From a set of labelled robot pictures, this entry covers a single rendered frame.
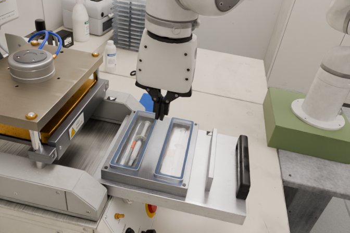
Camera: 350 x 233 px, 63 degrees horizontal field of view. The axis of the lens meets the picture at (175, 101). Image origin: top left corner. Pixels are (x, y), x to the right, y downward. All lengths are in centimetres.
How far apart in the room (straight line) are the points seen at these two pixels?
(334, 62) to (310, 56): 178
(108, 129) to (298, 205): 95
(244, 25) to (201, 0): 274
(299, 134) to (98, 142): 67
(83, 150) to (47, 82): 19
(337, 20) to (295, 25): 167
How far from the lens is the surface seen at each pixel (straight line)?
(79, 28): 155
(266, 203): 90
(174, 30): 44
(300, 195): 137
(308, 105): 113
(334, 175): 111
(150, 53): 48
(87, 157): 68
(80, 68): 64
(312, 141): 109
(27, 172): 57
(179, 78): 49
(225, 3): 38
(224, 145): 68
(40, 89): 57
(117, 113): 74
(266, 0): 305
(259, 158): 102
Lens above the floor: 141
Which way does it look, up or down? 33 degrees down
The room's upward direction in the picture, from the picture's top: 8 degrees clockwise
